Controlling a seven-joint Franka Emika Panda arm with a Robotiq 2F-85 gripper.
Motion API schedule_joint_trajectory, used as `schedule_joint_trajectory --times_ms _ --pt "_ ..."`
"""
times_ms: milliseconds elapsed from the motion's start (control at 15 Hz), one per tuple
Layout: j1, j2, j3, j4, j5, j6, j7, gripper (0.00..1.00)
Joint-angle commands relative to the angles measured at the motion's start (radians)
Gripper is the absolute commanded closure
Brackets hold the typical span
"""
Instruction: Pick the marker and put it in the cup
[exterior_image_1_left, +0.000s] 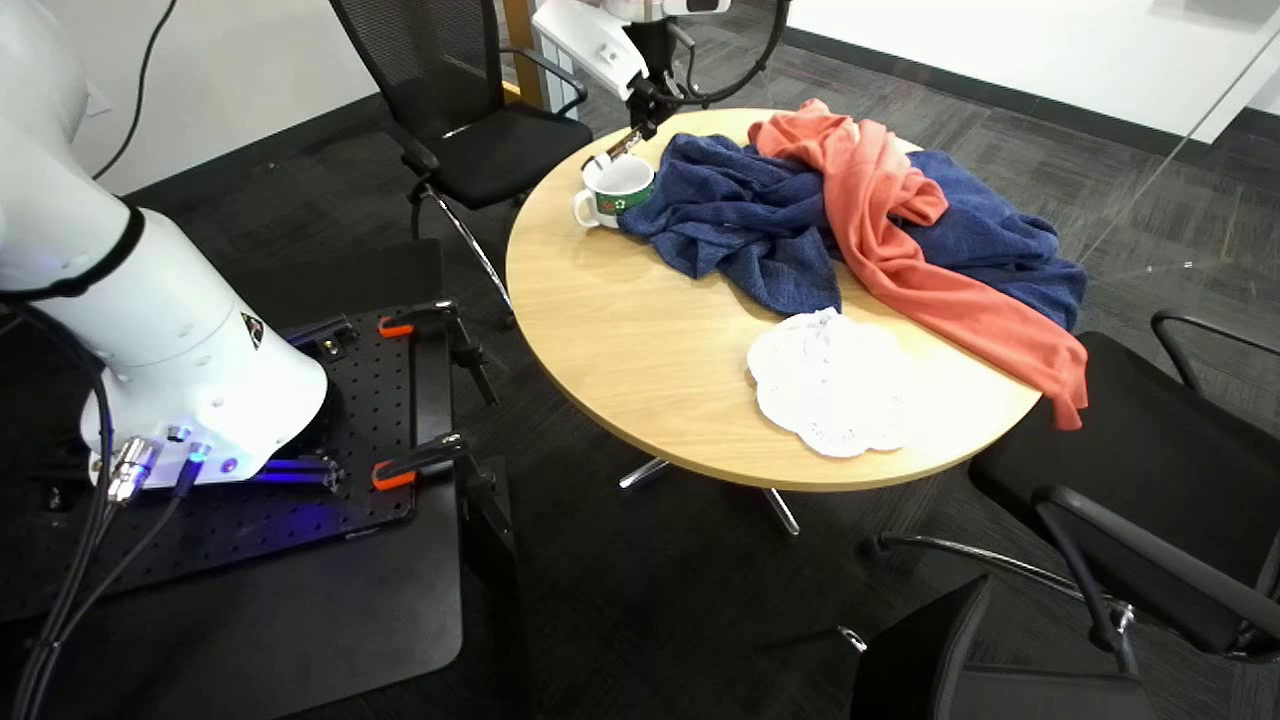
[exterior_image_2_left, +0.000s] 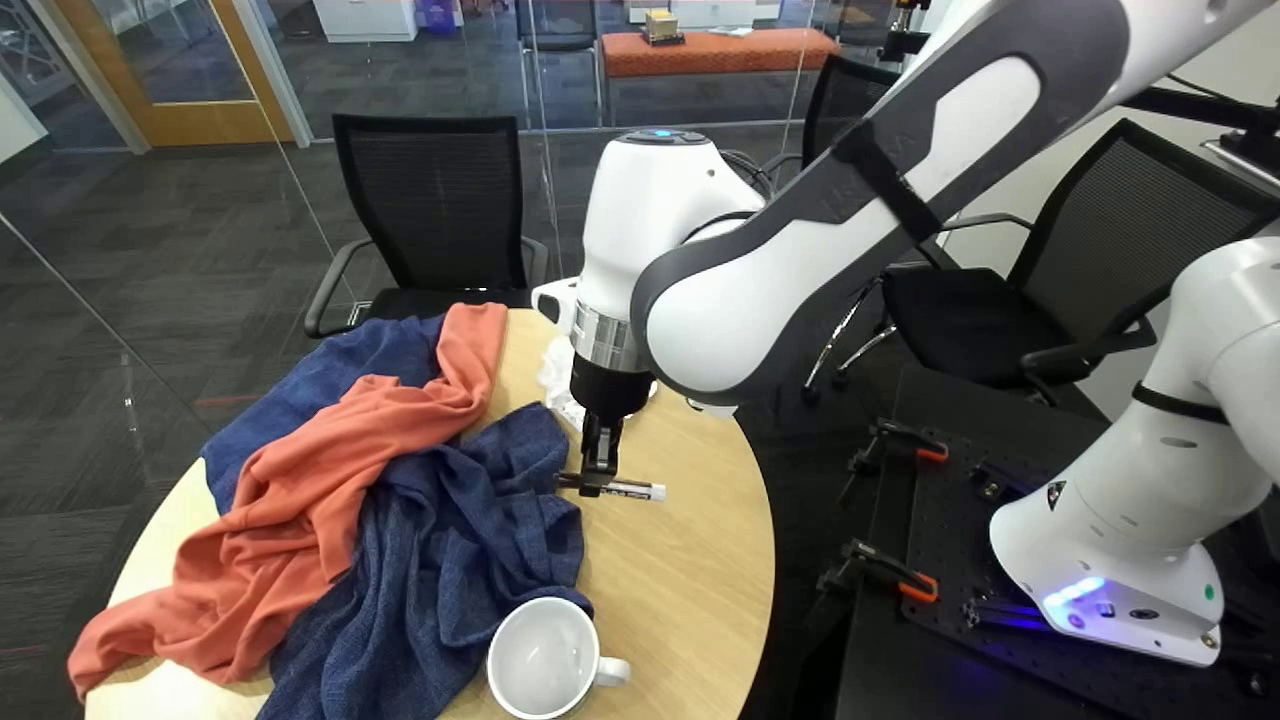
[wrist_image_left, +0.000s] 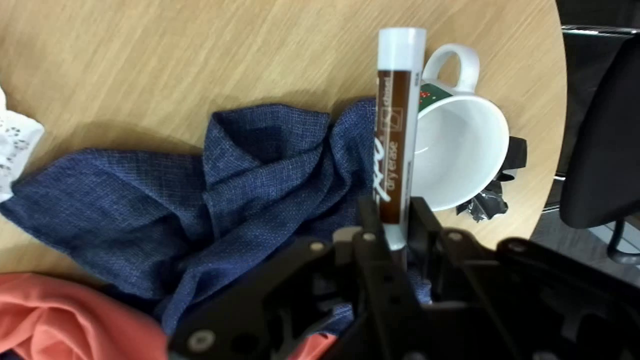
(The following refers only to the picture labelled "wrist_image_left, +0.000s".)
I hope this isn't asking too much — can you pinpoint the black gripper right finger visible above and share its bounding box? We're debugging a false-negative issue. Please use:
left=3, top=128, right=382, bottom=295
left=404, top=196, right=640, bottom=360

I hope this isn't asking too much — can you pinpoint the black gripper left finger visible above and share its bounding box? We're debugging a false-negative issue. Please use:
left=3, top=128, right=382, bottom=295
left=168, top=196, right=433, bottom=360

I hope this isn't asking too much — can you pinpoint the brown marker with white cap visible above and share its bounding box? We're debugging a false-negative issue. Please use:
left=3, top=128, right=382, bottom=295
left=371, top=25, right=431, bottom=254

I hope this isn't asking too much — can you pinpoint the navy blue towel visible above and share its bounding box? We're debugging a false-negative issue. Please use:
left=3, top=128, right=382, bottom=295
left=0, top=97, right=428, bottom=336

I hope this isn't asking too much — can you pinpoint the white ceramic mug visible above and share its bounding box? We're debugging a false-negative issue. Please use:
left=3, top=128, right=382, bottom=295
left=406, top=42, right=514, bottom=213

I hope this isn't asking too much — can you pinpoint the black mesh office chair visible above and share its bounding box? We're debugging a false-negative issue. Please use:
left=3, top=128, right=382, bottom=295
left=553, top=0, right=640, bottom=263

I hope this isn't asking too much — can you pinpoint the orange towel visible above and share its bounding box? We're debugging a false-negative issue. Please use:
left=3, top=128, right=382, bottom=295
left=0, top=270, right=340, bottom=360

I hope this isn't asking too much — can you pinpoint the white crumpled cloth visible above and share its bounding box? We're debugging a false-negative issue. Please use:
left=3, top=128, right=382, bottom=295
left=0, top=86, right=46, bottom=204

